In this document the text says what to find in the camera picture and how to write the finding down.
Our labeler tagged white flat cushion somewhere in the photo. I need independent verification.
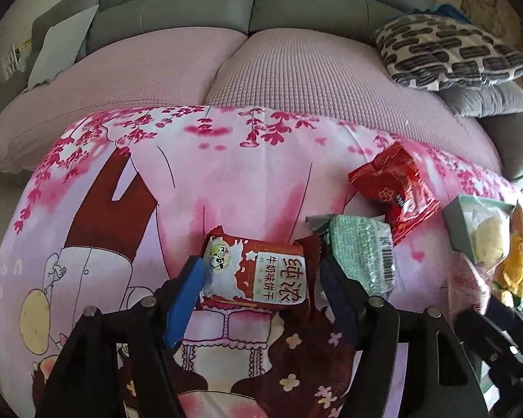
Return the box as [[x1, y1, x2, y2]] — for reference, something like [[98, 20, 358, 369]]
[[27, 4, 100, 88]]

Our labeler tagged black and white patterned pillow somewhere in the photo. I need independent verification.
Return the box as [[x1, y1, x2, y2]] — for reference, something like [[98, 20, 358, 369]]
[[373, 14, 523, 92]]

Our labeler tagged yellow clear snack packet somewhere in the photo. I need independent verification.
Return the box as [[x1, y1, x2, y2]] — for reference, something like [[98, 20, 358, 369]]
[[494, 231, 523, 310]]

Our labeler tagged blue cloth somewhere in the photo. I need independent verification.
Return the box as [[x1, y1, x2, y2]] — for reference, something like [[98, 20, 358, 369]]
[[431, 3, 469, 22]]

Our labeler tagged teal cardboard box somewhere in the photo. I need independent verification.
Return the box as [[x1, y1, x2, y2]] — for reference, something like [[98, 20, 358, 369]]
[[444, 195, 523, 314]]

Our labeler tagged pink swiss roll packet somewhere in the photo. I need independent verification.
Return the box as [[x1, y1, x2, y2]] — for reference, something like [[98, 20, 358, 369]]
[[449, 253, 493, 314]]

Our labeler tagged red crinkled snack packet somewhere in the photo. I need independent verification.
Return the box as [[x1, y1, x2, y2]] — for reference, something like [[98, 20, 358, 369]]
[[348, 141, 442, 247]]

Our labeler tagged red and white biscuit packet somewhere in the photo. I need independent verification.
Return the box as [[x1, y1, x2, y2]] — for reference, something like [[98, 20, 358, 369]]
[[198, 225, 323, 314]]

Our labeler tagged pink quilted sofa cover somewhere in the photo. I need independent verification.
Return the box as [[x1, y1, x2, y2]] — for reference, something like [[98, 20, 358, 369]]
[[0, 26, 504, 175]]

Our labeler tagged small white rack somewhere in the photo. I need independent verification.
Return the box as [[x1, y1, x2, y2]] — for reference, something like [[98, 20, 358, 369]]
[[2, 39, 33, 77]]

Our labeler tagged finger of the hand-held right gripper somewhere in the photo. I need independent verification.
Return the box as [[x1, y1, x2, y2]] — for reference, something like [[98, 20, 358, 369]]
[[488, 300, 523, 351], [455, 309, 523, 361]]

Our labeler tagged grey sofa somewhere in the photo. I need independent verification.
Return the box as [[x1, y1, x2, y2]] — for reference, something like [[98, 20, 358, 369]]
[[0, 0, 523, 184]]

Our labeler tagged pink printed blanket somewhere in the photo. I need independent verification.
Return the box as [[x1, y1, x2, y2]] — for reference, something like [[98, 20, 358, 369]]
[[0, 105, 523, 418]]

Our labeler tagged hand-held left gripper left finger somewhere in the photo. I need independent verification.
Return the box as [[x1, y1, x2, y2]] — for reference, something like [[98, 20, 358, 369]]
[[35, 256, 212, 418]]

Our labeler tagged grey pillow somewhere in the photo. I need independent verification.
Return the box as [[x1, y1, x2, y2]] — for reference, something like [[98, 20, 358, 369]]
[[440, 80, 523, 118]]

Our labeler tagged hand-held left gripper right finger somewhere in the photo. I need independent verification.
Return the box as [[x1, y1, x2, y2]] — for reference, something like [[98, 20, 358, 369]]
[[320, 257, 489, 418]]

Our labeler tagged clear round pastry packet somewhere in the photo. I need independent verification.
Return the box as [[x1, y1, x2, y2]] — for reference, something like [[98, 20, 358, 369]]
[[468, 209, 513, 266]]

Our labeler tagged green patterned snack packet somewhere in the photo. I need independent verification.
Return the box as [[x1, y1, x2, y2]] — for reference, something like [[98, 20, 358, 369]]
[[306, 213, 396, 299]]

